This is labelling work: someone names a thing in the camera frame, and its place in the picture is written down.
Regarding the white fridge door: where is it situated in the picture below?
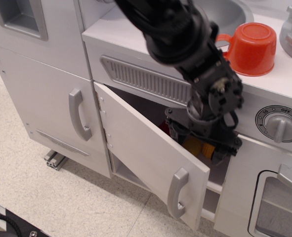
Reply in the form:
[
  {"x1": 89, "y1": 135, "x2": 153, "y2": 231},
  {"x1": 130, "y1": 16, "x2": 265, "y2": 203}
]
[{"x1": 0, "y1": 47, "x2": 112, "y2": 177}]

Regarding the silver toy sink basin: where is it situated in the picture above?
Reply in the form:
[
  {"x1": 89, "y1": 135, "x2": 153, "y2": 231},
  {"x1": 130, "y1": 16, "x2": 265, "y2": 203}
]
[{"x1": 194, "y1": 0, "x2": 254, "y2": 36}]

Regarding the orange toy corn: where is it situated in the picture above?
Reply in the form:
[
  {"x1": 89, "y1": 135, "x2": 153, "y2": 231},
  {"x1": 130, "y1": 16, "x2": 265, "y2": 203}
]
[{"x1": 201, "y1": 143, "x2": 215, "y2": 159}]

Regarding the white oven door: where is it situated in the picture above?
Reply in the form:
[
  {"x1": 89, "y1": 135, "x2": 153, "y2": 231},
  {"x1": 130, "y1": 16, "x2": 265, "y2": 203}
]
[{"x1": 214, "y1": 136, "x2": 292, "y2": 237}]

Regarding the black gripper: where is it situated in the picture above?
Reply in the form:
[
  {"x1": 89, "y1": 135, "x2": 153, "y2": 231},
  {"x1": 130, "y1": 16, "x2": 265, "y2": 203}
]
[{"x1": 165, "y1": 108, "x2": 242, "y2": 165}]

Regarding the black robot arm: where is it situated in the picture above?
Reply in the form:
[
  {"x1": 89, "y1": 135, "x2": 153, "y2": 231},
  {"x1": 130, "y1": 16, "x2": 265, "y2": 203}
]
[{"x1": 116, "y1": 0, "x2": 244, "y2": 164}]

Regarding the silver vent grille panel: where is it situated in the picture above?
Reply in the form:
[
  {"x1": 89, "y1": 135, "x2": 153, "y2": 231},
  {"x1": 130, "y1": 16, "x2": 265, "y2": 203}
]
[{"x1": 100, "y1": 55, "x2": 191, "y2": 106}]

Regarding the grey timer knob dial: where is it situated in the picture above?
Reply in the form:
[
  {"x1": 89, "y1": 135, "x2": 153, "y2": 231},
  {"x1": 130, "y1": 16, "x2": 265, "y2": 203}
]
[{"x1": 255, "y1": 105, "x2": 292, "y2": 143}]

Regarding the aluminium extrusion rail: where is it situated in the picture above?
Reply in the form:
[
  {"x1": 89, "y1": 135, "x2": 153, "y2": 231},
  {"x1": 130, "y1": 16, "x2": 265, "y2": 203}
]
[{"x1": 44, "y1": 150, "x2": 68, "y2": 171}]

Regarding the silver fridge emblem trim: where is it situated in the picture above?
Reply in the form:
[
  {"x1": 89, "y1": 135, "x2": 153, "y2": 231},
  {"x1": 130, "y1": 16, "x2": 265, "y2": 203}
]
[{"x1": 36, "y1": 129, "x2": 90, "y2": 157}]

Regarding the white cabinet door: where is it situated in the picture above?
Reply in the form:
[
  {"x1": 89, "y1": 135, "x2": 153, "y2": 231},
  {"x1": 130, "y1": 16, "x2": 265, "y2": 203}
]
[{"x1": 94, "y1": 82, "x2": 210, "y2": 230}]

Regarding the white toy kitchen body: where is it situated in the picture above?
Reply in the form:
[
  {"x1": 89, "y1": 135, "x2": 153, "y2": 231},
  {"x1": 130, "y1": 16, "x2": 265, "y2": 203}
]
[{"x1": 0, "y1": 0, "x2": 292, "y2": 237}]

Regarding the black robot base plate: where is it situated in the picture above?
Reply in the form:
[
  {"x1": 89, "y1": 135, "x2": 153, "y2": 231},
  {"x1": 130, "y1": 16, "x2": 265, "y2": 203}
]
[{"x1": 0, "y1": 205, "x2": 49, "y2": 237}]

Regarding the silver fridge door handle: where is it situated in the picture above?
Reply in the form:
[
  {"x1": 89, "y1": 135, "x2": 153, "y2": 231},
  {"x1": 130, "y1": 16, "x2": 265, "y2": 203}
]
[{"x1": 68, "y1": 88, "x2": 92, "y2": 141}]

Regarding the yellow toy food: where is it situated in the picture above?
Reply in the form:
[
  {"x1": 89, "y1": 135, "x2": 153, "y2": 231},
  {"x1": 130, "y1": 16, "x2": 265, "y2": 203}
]
[{"x1": 182, "y1": 137, "x2": 202, "y2": 157}]

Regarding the red plastic cup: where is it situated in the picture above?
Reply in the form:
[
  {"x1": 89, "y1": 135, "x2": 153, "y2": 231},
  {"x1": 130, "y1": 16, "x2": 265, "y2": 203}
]
[{"x1": 216, "y1": 22, "x2": 277, "y2": 77}]

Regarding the silver recessed dispenser panel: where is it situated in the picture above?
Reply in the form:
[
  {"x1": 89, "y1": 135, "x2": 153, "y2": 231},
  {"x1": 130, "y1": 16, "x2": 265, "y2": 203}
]
[{"x1": 0, "y1": 0, "x2": 48, "y2": 41}]

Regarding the silver cabinet door handle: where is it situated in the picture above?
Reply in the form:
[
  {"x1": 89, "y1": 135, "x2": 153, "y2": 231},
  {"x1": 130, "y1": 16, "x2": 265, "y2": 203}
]
[{"x1": 167, "y1": 167, "x2": 189, "y2": 220}]

